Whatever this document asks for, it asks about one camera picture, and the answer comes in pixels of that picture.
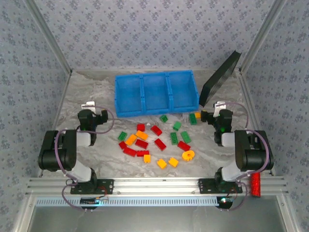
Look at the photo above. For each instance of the small orange lego brick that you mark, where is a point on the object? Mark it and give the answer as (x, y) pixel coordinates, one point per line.
(197, 115)

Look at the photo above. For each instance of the blue three-compartment bin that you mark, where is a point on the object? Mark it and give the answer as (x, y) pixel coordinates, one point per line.
(128, 110)

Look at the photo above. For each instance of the red lego brick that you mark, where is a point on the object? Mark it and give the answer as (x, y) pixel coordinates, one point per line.
(140, 127)
(183, 145)
(143, 153)
(160, 144)
(141, 143)
(130, 151)
(122, 144)
(156, 130)

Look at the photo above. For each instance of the yellow round lego gear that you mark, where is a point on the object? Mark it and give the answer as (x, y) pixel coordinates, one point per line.
(186, 155)

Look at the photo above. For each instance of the square green lego brick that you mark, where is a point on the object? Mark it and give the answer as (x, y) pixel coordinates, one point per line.
(164, 118)

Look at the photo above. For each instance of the small yellow lego brick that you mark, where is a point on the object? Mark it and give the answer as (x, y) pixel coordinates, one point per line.
(147, 158)

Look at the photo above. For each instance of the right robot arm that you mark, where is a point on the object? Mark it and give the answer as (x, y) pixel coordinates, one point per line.
(253, 154)

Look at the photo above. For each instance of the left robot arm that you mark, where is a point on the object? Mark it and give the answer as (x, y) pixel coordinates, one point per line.
(58, 154)

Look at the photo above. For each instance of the black checkered board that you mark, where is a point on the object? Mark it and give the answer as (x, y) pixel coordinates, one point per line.
(217, 82)

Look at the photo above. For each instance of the red glitter cylinder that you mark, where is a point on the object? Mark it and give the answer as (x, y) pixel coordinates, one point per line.
(256, 184)

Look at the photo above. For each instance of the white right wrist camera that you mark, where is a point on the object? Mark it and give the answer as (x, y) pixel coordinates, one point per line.
(216, 110)

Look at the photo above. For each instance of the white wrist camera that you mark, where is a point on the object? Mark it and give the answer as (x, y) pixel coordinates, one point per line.
(88, 105)
(216, 110)

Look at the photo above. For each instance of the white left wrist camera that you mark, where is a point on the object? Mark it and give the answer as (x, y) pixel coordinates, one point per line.
(88, 105)

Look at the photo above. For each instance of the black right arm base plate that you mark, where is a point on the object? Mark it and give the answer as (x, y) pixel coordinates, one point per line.
(205, 186)

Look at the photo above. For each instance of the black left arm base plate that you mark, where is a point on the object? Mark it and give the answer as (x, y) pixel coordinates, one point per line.
(106, 187)

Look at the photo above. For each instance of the aluminium mounting rail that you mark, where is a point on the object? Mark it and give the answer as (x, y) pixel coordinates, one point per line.
(154, 186)

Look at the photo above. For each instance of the aluminium frame post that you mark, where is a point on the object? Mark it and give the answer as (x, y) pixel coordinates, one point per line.
(260, 36)
(51, 36)

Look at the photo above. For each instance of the aluminium lower frame beam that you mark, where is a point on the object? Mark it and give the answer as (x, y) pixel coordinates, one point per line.
(287, 215)
(24, 215)

